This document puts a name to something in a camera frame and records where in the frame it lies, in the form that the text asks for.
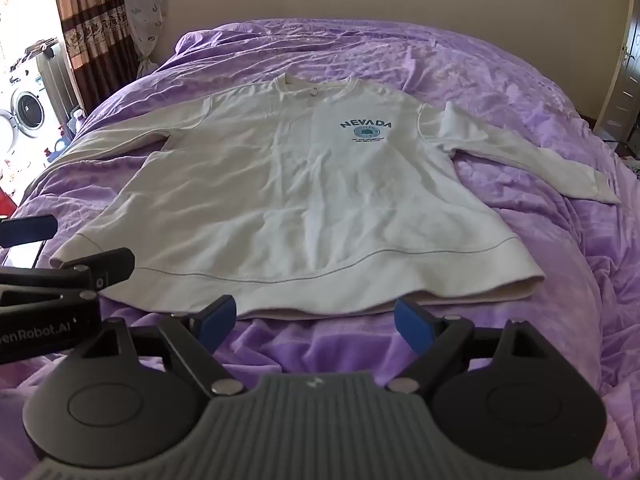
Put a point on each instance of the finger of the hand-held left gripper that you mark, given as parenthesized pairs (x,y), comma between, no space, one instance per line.
(107,265)
(30,230)

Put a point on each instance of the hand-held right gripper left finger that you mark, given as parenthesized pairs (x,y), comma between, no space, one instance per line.
(223,311)

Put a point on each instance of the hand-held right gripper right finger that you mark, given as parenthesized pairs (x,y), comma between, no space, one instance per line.
(407,321)

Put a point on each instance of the white printed sweatshirt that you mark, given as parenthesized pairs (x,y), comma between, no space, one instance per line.
(300,185)

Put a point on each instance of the smartphone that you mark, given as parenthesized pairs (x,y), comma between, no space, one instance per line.
(22,255)

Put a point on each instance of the red box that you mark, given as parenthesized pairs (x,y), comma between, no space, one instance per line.
(7,204)

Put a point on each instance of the white washing machine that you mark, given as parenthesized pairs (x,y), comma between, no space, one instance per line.
(25,105)

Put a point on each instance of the brown patterned curtain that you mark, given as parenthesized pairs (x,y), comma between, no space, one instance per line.
(95,35)

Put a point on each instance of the patterned fan dust cover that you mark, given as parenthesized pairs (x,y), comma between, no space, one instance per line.
(145,5)

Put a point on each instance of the purple bed cover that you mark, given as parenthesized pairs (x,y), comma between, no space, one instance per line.
(450,65)

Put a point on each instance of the room door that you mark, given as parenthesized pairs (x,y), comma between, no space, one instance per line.
(622,85)

